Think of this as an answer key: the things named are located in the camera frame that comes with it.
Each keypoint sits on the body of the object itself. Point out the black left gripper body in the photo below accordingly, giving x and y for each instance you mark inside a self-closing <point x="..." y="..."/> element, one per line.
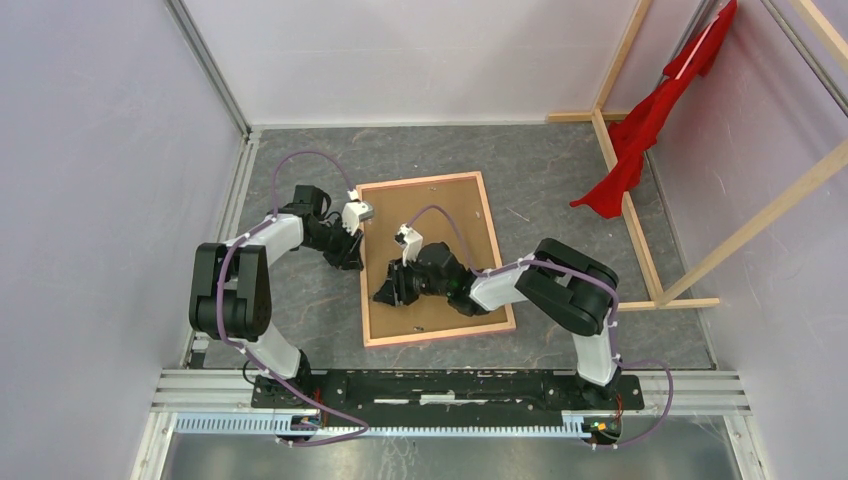
<point x="336" y="242"/>

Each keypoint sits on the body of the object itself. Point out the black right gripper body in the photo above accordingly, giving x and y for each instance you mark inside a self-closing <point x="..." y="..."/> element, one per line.
<point x="416" y="281"/>

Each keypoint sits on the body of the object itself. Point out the brown backing board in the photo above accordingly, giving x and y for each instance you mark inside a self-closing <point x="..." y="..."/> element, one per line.
<point x="420" y="250"/>

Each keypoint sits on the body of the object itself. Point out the pink wooden picture frame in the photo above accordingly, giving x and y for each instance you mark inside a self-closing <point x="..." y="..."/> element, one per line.
<point x="464" y="197"/>

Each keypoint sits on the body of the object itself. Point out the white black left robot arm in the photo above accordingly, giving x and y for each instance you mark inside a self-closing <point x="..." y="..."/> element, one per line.
<point x="231" y="298"/>

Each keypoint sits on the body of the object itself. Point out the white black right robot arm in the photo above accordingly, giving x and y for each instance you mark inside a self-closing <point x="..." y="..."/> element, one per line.
<point x="575" y="291"/>

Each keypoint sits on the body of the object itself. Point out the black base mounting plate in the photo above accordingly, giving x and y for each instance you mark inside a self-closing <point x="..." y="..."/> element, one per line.
<point x="445" y="398"/>

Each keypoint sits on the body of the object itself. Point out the red cloth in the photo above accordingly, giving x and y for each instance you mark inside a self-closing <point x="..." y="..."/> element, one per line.
<point x="639" y="130"/>

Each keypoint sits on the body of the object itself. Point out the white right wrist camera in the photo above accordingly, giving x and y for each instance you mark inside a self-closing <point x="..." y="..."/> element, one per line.
<point x="411" y="243"/>

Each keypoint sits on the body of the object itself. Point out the aluminium side rail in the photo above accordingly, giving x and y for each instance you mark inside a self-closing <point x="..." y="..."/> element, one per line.
<point x="226" y="196"/>

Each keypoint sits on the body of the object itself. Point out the white slotted cable duct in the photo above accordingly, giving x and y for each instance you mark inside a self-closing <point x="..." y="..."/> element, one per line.
<point x="292" y="426"/>

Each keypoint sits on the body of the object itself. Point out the aluminium front rail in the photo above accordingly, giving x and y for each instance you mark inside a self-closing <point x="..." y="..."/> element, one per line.
<point x="696" y="392"/>

